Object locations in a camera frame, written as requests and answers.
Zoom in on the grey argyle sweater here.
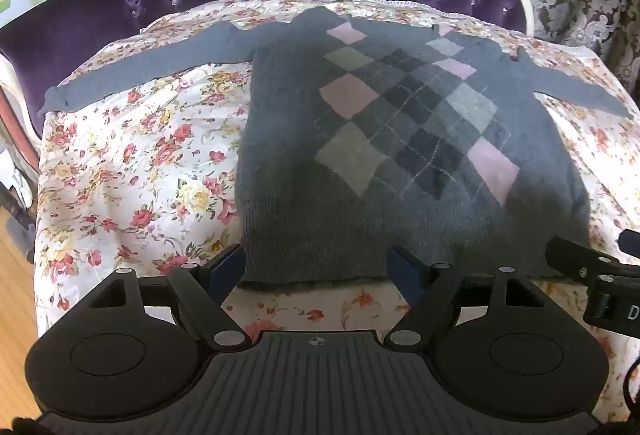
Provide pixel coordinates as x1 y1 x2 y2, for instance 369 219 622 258
42 6 636 294

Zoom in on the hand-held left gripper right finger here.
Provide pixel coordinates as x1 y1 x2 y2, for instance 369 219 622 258
384 245 540 350

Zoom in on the black cable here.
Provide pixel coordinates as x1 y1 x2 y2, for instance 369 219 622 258
621 351 640 418

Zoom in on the floral blanket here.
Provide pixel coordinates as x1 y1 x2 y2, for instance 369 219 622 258
31 0 640 418

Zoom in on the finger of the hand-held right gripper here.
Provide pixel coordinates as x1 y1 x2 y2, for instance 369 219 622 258
545 237 640 278
619 228 640 262

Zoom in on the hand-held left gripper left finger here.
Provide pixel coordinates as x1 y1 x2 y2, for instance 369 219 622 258
93 245 251 350

